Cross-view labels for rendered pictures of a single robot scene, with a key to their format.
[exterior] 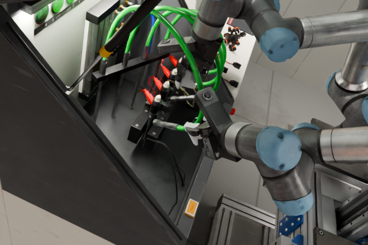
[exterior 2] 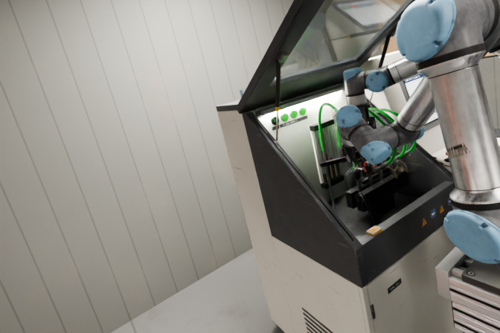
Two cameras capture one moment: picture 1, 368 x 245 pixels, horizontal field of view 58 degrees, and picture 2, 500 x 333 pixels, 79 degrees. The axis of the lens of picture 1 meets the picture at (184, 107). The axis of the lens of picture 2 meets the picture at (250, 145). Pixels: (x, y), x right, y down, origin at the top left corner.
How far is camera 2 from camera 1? 91 cm
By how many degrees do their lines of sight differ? 59
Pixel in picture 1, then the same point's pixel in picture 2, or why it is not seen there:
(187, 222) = (366, 238)
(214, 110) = not seen: hidden behind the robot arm
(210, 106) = not seen: hidden behind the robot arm
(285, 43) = (372, 76)
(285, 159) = (344, 117)
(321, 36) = (403, 66)
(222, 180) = not seen: outside the picture
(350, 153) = (408, 110)
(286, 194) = (359, 143)
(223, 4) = (350, 81)
